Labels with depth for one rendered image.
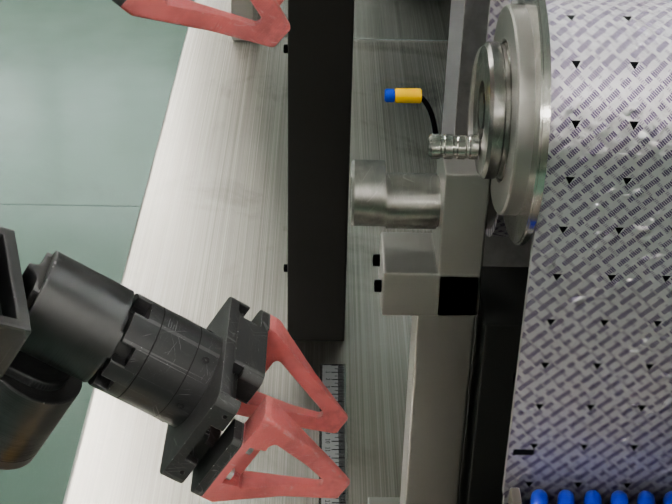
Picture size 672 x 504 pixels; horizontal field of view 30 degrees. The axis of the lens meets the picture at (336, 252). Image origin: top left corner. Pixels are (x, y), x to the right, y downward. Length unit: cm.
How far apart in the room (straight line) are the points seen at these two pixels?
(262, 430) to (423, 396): 18
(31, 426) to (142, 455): 28
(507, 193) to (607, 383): 13
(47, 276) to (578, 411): 31
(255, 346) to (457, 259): 14
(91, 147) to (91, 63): 58
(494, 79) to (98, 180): 267
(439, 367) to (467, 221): 11
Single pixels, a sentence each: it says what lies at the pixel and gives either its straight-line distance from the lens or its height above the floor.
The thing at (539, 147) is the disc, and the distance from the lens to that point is 63.
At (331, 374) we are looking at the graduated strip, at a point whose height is 90.
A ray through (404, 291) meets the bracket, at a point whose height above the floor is 112.
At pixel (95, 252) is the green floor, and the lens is 299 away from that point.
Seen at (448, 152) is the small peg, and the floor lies 123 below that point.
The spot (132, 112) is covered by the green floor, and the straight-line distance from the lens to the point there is 366.
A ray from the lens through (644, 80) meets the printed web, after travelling 65.
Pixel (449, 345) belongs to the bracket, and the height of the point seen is 108.
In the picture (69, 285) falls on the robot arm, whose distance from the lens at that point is 68.
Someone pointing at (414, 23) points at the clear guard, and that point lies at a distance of 172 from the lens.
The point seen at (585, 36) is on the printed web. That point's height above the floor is 131.
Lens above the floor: 154
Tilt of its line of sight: 31 degrees down
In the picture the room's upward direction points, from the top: 1 degrees clockwise
